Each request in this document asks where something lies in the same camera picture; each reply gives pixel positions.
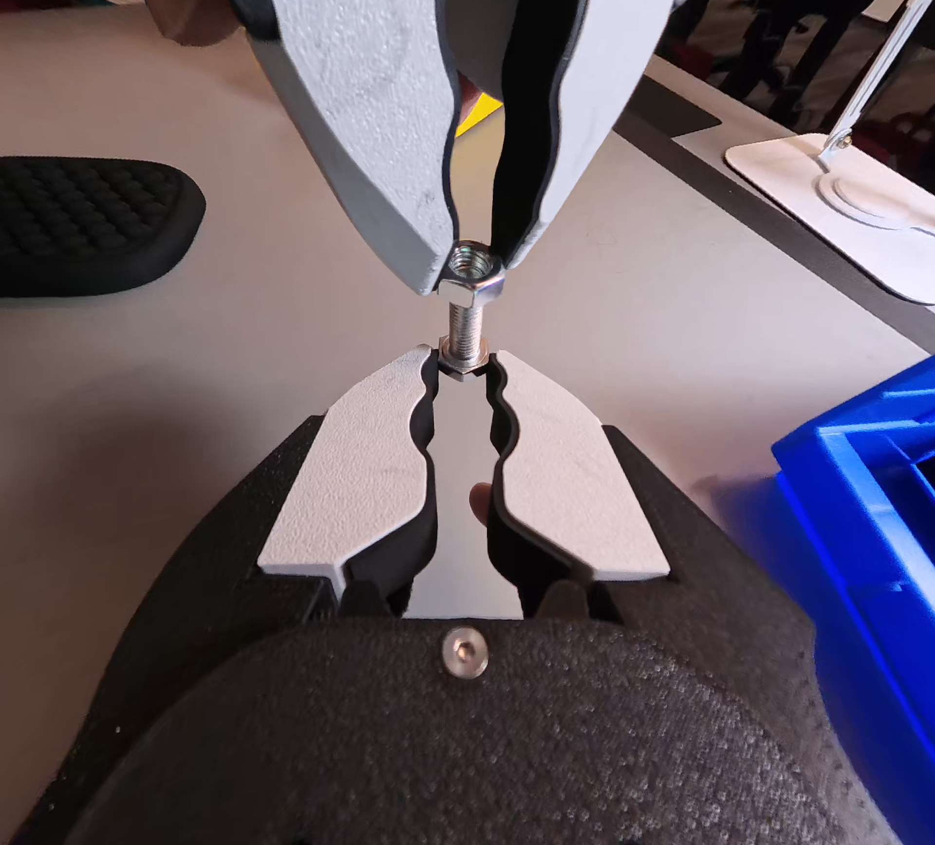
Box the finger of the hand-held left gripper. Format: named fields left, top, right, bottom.
left=247, top=0, right=463, bottom=297
left=491, top=0, right=704, bottom=271

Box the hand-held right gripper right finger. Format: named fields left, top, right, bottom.
left=486, top=350, right=671, bottom=598

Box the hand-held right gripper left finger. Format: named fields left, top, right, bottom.
left=257, top=343, right=439, bottom=601

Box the steel hex bolt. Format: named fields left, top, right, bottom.
left=438, top=301, right=492, bottom=382

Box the steel hex nut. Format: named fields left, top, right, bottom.
left=437, top=239, right=506, bottom=302

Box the blue plastic bin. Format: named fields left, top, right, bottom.
left=772, top=356, right=935, bottom=845

